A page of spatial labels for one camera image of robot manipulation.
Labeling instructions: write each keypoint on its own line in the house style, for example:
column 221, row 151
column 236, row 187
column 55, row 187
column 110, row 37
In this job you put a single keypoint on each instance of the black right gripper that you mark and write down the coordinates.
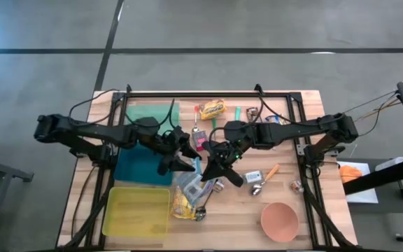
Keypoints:
column 224, row 155

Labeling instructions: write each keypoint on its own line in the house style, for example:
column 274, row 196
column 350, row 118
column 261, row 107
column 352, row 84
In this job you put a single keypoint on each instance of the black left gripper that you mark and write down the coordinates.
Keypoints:
column 171, row 143

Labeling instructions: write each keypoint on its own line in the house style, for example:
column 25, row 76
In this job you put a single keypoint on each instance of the clear snack bag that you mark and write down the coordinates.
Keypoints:
column 191, row 189

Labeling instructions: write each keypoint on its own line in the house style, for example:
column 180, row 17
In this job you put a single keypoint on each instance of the yellow crinkled snack packet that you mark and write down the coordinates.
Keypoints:
column 212, row 109

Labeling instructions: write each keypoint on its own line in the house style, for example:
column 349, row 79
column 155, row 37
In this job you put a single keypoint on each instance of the blue white snack packet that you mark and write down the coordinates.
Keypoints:
column 272, row 119

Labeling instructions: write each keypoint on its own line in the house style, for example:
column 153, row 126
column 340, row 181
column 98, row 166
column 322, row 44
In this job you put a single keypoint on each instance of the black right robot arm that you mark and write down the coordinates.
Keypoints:
column 292, row 131

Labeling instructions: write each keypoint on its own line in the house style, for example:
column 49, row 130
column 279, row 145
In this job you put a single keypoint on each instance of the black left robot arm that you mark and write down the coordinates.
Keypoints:
column 93, row 131

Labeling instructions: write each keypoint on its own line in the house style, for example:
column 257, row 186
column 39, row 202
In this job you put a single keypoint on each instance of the red pink small box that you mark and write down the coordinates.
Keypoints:
column 199, row 138

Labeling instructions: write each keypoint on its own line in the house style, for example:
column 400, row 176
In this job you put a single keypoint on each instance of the teal plastic tray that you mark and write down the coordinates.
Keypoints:
column 135, row 168

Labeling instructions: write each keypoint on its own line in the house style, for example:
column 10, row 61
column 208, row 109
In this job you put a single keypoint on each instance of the yellow Maruchan ramen packet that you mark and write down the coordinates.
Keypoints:
column 182, row 208

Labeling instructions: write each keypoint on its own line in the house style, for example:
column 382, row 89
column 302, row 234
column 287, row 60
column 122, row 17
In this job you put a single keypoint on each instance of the yellow translucent plastic tray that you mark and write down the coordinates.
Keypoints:
column 135, row 213

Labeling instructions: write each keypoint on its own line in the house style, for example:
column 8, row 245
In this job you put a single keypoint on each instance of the salmon pink bowl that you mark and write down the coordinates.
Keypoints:
column 280, row 222

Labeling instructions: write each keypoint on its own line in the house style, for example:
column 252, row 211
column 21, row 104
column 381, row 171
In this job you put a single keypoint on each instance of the orange cloth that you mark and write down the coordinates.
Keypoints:
column 350, row 174

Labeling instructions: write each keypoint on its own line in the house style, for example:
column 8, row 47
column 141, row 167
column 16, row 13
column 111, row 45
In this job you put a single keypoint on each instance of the white paper sheet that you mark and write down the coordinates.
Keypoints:
column 362, row 197

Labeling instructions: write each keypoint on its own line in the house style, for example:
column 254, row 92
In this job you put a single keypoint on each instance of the white plastic container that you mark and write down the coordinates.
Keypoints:
column 390, row 162

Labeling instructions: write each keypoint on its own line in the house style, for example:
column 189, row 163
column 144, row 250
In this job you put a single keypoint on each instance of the black metal table frame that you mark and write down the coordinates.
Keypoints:
column 205, row 94

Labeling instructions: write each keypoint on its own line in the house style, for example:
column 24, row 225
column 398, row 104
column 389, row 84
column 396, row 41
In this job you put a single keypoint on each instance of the grey metal bracket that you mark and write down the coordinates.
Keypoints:
column 300, row 150

